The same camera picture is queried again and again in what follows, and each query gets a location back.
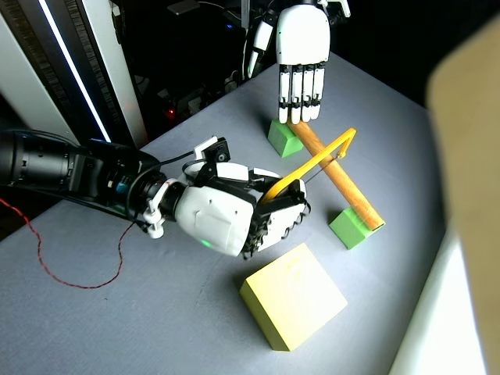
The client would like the grey table cloth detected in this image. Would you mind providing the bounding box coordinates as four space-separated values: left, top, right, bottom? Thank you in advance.
0 50 448 375

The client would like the yellow hacksaw with black handle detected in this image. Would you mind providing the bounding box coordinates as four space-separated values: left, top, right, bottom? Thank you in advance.
259 127 357 206

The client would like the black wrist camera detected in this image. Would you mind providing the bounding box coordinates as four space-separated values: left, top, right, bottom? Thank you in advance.
193 136 231 164

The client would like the green wooden block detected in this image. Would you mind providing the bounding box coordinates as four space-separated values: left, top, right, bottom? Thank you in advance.
267 119 305 159
328 206 387 250

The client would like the red cable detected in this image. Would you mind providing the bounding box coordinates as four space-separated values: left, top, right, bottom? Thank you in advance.
0 197 138 290

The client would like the white column with light strip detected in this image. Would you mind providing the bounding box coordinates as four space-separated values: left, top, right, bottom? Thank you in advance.
0 0 149 148

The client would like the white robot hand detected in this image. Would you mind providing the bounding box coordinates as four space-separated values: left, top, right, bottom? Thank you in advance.
245 4 332 124
173 162 313 261

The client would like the tan blurred board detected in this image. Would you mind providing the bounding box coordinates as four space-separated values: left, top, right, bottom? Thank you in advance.
425 15 500 375

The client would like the grey flat device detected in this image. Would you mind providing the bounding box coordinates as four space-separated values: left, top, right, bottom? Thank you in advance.
167 2 200 16

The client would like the large yellow block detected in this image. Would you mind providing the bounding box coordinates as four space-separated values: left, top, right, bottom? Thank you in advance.
238 242 349 352

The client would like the wooden dowel rod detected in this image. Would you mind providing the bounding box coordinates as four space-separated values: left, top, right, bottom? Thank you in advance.
287 121 384 230

